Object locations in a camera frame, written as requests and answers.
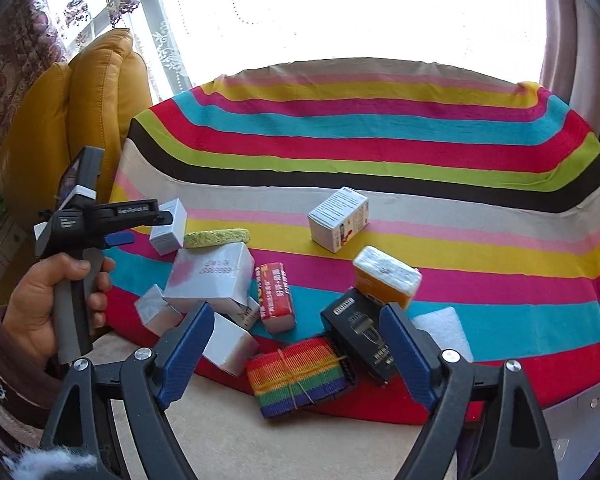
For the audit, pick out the white fluff tuft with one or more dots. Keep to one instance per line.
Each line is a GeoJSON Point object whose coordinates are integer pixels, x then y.
{"type": "Point", "coordinates": [50, 464]}

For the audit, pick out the plain white box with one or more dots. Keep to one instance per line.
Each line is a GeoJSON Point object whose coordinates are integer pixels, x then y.
{"type": "Point", "coordinates": [227, 342]}

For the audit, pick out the round green sponge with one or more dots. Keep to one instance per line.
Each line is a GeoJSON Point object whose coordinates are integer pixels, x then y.
{"type": "Point", "coordinates": [215, 238]}

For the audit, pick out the black box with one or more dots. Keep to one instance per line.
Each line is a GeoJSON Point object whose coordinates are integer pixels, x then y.
{"type": "Point", "coordinates": [355, 330]}

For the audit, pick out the beige curtain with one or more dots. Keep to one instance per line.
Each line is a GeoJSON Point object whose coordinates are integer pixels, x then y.
{"type": "Point", "coordinates": [575, 45]}

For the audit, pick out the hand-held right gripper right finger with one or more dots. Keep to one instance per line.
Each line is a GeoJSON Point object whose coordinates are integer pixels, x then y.
{"type": "Point", "coordinates": [410, 355]}

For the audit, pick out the small printed white box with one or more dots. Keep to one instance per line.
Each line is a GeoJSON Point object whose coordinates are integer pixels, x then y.
{"type": "Point", "coordinates": [247, 315]}

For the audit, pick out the orange soap bar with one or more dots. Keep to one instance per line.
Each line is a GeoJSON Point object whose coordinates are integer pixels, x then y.
{"type": "Point", "coordinates": [385, 272]}

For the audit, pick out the person's left hand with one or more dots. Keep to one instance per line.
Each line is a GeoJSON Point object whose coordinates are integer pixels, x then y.
{"type": "Point", "coordinates": [30, 310]}

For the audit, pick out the small silver box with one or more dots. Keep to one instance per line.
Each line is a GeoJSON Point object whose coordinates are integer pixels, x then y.
{"type": "Point", "coordinates": [152, 310]}

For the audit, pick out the white foam block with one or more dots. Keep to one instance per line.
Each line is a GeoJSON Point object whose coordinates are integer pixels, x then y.
{"type": "Point", "coordinates": [445, 332]}

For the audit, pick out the yellow leather sofa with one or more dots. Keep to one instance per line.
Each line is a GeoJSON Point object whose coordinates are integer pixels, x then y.
{"type": "Point", "coordinates": [95, 100]}

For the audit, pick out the large silver box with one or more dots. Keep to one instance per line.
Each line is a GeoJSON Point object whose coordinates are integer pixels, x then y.
{"type": "Point", "coordinates": [205, 275]}

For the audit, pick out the red box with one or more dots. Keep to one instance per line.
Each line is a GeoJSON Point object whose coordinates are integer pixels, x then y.
{"type": "Point", "coordinates": [275, 295]}

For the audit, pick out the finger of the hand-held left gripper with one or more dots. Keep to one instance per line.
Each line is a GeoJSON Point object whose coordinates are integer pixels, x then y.
{"type": "Point", "coordinates": [130, 211]}
{"type": "Point", "coordinates": [116, 240]}

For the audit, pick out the sheer lace curtain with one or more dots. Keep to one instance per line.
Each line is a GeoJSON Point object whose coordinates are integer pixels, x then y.
{"type": "Point", "coordinates": [125, 15]}

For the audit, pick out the white box with orange print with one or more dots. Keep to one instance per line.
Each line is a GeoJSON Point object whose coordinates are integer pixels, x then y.
{"type": "Point", "coordinates": [332, 215]}

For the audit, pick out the brown patterned curtain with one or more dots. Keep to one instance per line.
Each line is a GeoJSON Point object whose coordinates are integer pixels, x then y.
{"type": "Point", "coordinates": [15, 50]}

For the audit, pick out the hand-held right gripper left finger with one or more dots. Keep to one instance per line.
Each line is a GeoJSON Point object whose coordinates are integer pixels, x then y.
{"type": "Point", "coordinates": [187, 355]}

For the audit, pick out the person's left forearm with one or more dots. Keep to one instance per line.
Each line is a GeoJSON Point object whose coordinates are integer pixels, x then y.
{"type": "Point", "coordinates": [10, 385]}

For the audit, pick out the striped colourful blanket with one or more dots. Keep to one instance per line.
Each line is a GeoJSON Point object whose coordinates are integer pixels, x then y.
{"type": "Point", "coordinates": [380, 135]}

